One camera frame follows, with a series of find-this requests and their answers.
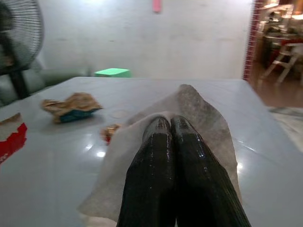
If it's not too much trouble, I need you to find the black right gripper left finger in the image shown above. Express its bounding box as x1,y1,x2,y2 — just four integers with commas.
117,115,177,227

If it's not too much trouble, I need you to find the white wooden chair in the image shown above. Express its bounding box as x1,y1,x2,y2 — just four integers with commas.
262,42,302,84

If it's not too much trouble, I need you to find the grey green sofa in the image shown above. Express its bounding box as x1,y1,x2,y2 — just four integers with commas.
0,59,93,107

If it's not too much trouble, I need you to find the pink wall sticker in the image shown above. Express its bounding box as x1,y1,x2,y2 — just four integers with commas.
152,0,164,13

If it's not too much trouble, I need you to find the white paper napkin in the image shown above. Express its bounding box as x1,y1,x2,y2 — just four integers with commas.
78,84,244,219

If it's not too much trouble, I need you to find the white folding table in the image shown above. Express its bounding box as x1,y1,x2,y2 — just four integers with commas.
0,76,303,227

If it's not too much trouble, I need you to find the black standing fan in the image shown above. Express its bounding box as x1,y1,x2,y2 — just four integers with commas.
0,0,45,100

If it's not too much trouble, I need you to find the crumpled brown teal wrapper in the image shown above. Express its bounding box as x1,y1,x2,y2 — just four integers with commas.
41,92,104,125

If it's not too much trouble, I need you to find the green plastic stool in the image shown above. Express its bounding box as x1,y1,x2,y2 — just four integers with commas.
94,68,131,78

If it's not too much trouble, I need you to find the red white torn packet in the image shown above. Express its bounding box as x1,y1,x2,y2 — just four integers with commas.
0,113,28,166

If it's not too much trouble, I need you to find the small red crumpled wrapper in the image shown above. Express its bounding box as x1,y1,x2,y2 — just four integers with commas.
100,123,122,144

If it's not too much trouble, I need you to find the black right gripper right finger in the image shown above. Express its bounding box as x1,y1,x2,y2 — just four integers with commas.
170,115,252,227

